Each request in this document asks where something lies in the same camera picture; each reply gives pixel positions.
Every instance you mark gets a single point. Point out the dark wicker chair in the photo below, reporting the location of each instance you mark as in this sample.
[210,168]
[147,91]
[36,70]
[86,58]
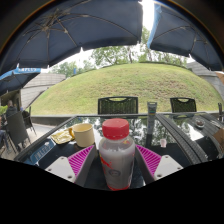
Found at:
[28,120]
[16,128]

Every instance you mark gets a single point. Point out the person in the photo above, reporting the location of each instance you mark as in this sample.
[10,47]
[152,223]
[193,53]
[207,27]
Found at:
[10,110]

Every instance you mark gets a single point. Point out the small white cup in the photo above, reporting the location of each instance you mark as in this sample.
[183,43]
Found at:
[163,143]

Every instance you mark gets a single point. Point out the brown paper bag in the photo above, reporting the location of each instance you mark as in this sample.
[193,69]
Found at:
[220,140]

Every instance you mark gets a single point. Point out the flat round red coaster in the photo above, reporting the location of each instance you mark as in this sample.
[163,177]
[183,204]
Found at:
[119,188]

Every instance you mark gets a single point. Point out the navy parasol with blue edge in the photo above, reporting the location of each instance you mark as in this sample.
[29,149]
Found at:
[186,33]

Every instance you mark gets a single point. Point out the black slatted chair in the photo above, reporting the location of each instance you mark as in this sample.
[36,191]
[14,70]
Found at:
[183,105]
[117,106]

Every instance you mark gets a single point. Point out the large navy parasol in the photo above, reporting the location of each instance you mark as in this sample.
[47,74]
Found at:
[73,30]

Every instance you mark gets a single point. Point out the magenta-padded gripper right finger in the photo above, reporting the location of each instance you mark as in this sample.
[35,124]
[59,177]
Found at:
[168,165]

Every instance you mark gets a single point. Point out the cream mug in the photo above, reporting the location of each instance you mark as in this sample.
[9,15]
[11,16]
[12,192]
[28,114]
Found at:
[84,135]

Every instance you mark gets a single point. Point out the blue parasol with white print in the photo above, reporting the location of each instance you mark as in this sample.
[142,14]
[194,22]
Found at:
[16,78]

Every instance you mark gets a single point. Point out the upright grey tube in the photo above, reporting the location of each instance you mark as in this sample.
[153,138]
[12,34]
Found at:
[152,115]

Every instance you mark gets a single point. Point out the blue printed card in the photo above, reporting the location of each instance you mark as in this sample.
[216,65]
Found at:
[40,151]

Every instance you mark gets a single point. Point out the small round ashtray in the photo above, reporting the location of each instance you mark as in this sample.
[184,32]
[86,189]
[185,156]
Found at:
[200,123]

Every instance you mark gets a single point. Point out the yellow foil packet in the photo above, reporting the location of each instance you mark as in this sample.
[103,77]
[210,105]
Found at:
[61,136]

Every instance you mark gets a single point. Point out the red-capped clear drink bottle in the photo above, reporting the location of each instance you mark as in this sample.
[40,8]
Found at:
[116,156]

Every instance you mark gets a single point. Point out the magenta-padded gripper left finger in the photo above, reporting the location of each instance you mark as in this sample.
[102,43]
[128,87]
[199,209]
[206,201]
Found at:
[61,166]

